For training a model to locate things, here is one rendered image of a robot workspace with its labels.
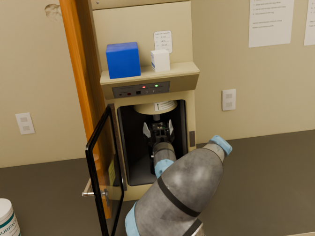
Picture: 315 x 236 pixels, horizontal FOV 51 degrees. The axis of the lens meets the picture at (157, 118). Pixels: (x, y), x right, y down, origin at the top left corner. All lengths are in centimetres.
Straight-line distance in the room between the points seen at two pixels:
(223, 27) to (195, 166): 104
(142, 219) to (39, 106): 113
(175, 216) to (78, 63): 59
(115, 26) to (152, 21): 12
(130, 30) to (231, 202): 77
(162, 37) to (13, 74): 82
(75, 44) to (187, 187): 59
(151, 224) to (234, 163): 98
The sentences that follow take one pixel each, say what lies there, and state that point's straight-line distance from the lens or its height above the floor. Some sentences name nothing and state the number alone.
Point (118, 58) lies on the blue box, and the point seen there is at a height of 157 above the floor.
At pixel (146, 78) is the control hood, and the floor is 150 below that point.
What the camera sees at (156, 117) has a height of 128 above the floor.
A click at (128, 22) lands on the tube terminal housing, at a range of 112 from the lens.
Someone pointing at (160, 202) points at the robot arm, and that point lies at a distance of 68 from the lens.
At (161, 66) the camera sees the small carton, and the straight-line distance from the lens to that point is 108.
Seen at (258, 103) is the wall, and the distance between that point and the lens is 181.
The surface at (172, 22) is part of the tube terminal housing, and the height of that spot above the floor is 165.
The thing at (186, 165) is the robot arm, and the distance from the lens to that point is 69.
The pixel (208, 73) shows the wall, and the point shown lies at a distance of 167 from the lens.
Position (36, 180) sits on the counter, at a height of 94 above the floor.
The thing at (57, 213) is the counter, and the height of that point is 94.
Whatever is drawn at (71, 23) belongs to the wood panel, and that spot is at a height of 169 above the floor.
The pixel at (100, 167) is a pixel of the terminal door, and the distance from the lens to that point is 104.
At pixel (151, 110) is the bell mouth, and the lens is 124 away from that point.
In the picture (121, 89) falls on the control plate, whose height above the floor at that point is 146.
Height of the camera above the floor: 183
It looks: 25 degrees down
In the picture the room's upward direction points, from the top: 5 degrees counter-clockwise
